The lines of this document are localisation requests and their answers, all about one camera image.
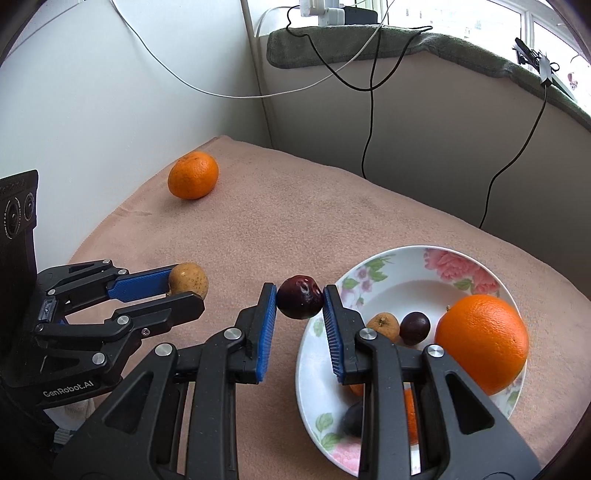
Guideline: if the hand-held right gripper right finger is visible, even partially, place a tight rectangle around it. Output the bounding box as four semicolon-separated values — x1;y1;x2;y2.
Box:
322;285;541;480

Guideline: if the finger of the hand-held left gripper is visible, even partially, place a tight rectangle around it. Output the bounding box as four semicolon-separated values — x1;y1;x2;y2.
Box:
37;259;180;309
34;292;206;370

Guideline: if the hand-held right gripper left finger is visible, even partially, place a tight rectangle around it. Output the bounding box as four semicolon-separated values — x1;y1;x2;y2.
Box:
53;282;278;480

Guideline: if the brown longan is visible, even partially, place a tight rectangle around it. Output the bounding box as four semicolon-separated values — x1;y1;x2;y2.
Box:
168;262;209;301
366;312;400;343

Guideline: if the dark plum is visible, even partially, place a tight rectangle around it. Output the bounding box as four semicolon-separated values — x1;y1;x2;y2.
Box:
276;274;323;319
341;401;368;438
399;311;431;346

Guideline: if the floral white plate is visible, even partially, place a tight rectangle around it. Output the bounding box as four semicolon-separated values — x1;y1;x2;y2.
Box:
295;246;528;478

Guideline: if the small mandarin with stem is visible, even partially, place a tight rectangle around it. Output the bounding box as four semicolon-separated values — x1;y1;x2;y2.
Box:
403;388;420;446

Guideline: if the person's left hand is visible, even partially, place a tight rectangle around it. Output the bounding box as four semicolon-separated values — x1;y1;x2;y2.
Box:
46;401;93;428

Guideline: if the pink blanket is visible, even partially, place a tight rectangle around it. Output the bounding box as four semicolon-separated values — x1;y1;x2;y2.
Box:
69;135;583;480

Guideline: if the large mandarin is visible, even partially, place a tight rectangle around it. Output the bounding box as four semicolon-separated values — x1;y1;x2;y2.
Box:
167;151;219;200

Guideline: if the large orange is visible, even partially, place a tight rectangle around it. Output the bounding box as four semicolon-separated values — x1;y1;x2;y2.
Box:
434;294;530;396

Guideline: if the green windowsill cloth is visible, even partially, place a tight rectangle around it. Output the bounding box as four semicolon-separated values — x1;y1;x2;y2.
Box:
267;25;591;121

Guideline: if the black power adapter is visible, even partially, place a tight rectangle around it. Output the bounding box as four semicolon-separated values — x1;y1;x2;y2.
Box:
342;6;378;25

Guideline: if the black clip device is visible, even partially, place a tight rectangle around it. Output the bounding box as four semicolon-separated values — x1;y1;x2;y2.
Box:
514;38;558;86

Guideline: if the black cable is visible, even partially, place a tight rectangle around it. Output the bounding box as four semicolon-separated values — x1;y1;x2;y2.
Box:
286;4;435;180
479;82;550;230

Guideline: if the white cable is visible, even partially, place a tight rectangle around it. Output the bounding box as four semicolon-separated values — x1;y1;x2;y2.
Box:
111;0;386;99

